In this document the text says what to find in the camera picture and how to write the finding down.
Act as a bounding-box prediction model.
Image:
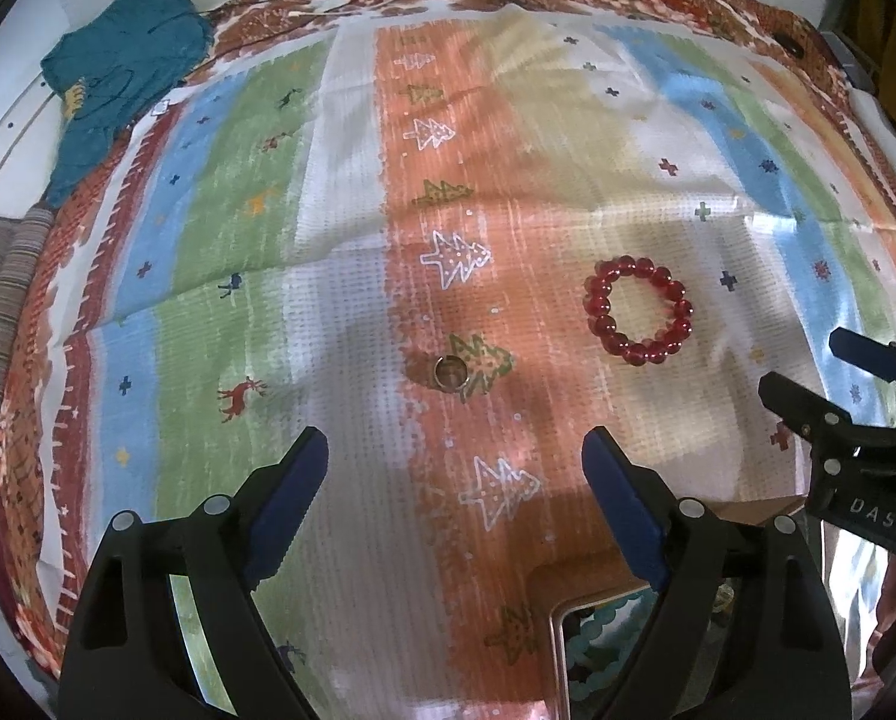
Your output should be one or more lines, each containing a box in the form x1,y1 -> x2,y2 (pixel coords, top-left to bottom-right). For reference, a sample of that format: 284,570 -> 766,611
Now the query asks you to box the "red bead bracelet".
583,253 -> 696,368

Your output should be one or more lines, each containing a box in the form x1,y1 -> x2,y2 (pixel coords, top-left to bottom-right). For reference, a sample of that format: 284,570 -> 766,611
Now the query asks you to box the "gold ring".
431,352 -> 472,392

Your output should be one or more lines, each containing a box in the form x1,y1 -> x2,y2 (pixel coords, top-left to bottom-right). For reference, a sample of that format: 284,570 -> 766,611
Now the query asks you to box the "metal jewelry tray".
528,550 -> 656,718

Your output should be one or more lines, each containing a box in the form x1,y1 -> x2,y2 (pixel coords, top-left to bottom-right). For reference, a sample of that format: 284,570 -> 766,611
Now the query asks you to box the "striped colourful bed blanket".
34,10 -> 896,720

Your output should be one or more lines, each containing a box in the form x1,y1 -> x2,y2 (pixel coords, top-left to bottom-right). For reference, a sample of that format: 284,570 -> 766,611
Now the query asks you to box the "teal shirt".
41,0 -> 213,210

